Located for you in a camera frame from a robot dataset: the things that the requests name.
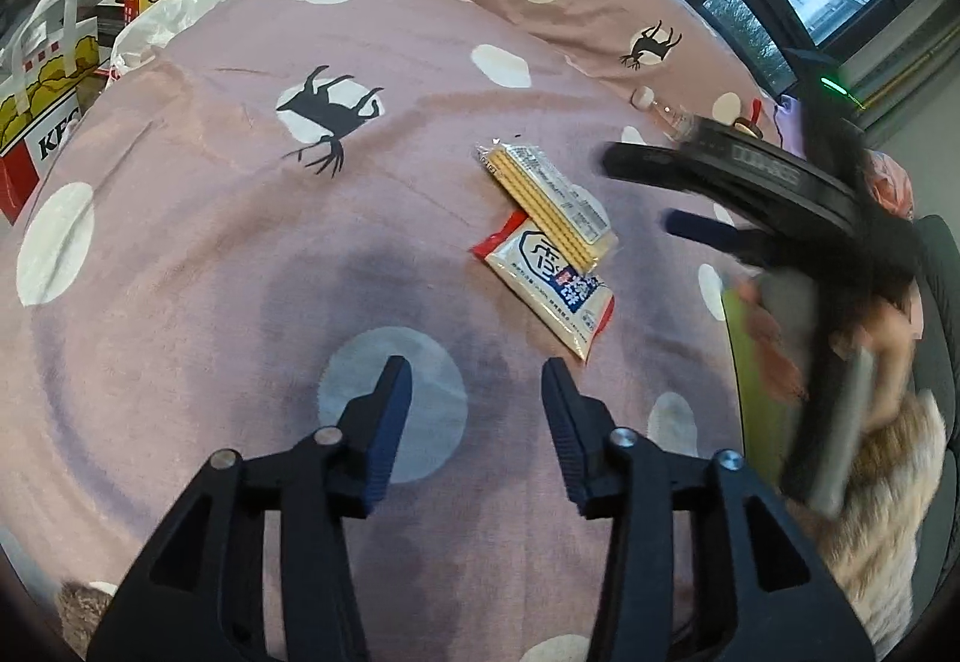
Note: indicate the grey sofa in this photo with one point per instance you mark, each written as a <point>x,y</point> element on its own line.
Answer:
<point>937,302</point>

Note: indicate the yellow drink bottle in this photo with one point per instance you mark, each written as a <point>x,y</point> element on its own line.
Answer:
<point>752,116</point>

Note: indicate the person's right forearm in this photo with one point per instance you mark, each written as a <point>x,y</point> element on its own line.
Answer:
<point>885,519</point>

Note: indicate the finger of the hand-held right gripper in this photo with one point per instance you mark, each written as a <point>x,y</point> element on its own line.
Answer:
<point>705,228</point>
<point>652,161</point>

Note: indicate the pink polka-dot blanket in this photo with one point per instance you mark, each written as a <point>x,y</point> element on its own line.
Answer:
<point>187,294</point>

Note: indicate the person's right hand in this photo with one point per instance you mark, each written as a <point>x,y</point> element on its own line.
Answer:
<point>776,354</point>

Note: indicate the brown fuzzy cloth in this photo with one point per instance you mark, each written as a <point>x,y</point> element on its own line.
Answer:
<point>82,609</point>

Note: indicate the purple printed bag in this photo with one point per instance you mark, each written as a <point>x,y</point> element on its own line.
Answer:
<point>787,122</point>

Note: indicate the clear plastic bottle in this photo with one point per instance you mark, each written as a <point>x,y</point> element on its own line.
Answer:
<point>671,114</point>

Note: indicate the clear yellow cracker packet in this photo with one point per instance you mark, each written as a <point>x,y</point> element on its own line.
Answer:
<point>547,197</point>

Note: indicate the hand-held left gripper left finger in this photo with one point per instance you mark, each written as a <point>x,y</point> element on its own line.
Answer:
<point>386,437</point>

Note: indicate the pink patterned cloth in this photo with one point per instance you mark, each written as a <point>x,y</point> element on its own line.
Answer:
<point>892,182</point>

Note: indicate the red and white paper bag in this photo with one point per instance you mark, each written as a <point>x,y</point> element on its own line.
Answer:
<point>45,107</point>

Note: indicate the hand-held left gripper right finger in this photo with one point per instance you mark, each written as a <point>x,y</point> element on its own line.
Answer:
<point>566,437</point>

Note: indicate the white plastic bag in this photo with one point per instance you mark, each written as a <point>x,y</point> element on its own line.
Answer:
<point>165,20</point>

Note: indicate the white and blue snack packet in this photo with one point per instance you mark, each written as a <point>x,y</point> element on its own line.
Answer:
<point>547,279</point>

